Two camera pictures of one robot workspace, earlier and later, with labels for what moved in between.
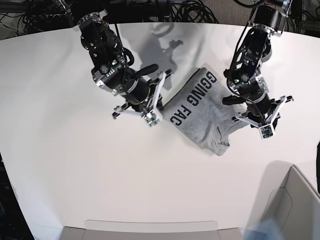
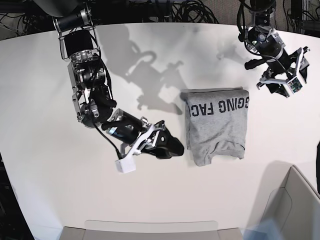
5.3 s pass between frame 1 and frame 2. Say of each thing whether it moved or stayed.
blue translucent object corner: stayed
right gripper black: moved
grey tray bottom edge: stayed
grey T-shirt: moved
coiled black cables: stayed
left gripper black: moved
